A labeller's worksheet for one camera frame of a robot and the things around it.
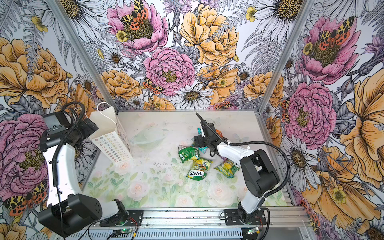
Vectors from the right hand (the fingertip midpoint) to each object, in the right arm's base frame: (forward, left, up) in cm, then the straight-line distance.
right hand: (202, 141), depth 94 cm
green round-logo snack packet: (-6, +9, -3) cm, 12 cm away
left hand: (-8, +54, +20) cm, 59 cm away
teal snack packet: (-2, -1, -6) cm, 7 cm away
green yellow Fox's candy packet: (-18, +3, -2) cm, 19 cm away
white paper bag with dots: (-7, +47, +17) cm, 50 cm away
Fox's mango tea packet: (-17, -14, -3) cm, 22 cm away
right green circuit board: (-45, -23, -9) cm, 51 cm away
